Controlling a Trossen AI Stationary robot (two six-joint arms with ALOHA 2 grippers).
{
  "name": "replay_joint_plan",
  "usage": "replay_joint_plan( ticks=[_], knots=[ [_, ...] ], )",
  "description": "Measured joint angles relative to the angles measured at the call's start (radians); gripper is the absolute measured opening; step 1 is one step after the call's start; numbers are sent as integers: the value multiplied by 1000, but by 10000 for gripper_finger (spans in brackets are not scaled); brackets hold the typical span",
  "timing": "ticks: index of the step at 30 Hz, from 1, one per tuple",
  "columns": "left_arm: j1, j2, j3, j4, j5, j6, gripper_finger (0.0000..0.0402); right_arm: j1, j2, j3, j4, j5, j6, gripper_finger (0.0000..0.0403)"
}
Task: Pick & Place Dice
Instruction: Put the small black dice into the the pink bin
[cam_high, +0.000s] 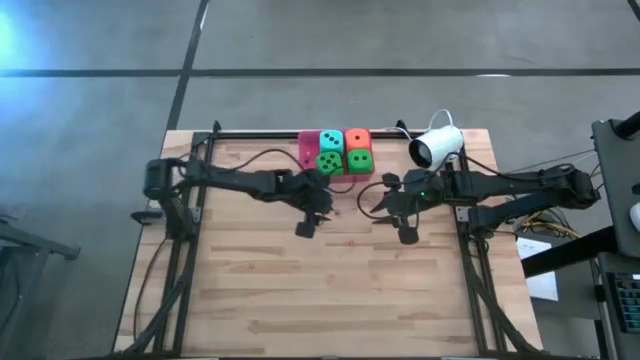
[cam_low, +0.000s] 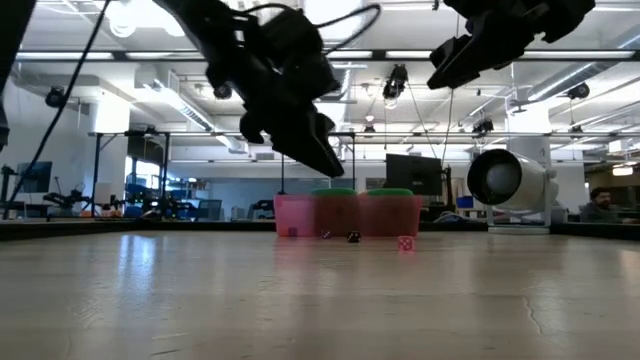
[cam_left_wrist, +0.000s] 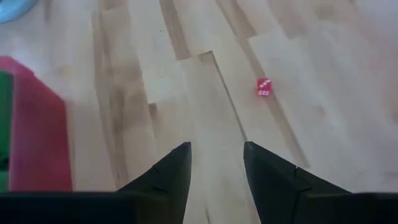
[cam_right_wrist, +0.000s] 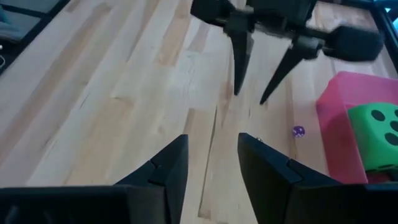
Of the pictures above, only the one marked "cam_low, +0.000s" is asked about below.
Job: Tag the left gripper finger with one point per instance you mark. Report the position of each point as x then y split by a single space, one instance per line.
252 129
320 132

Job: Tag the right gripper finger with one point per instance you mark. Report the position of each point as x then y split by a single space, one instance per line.
500 47
452 52

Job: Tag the green foam die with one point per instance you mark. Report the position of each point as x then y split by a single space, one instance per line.
390 192
334 192

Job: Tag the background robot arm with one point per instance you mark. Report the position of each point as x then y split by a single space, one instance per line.
65 200

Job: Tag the translucent pink plastic tray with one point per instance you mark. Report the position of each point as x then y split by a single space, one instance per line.
295 215

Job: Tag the black mesh chair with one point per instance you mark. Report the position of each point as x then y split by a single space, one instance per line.
210 210

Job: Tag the small purple die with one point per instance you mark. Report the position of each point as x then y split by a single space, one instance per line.
326 234

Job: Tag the black computer monitor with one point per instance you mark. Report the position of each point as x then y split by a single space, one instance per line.
415 175

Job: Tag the small black die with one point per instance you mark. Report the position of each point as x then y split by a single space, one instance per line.
354 237

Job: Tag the small red die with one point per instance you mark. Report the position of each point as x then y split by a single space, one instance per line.
405 243

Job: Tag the blue box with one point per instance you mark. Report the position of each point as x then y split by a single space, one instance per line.
464 202

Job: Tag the person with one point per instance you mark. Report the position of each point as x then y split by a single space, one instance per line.
597 212

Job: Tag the black ceiling camera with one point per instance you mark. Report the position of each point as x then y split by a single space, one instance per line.
483 126
578 91
55 97
223 91
396 82

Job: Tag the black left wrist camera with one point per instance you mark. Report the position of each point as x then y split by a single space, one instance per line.
320 80

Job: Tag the white camera on table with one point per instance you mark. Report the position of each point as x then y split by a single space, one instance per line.
530 185

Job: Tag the blue wall screen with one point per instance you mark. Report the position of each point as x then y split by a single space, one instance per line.
32 177

